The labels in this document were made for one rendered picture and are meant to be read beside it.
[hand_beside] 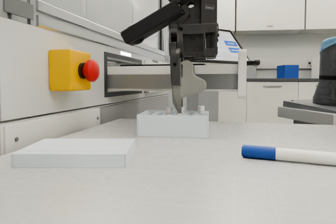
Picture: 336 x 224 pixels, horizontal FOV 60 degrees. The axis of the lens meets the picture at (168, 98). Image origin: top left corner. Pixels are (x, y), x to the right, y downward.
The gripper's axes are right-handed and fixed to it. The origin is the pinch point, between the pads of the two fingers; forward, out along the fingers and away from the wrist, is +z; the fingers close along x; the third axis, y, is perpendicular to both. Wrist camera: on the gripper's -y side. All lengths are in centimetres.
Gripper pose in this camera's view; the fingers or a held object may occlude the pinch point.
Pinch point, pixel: (176, 105)
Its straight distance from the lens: 52.8
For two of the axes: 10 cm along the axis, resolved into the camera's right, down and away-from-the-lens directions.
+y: 9.9, 0.1, -1.4
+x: 1.4, -0.6, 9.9
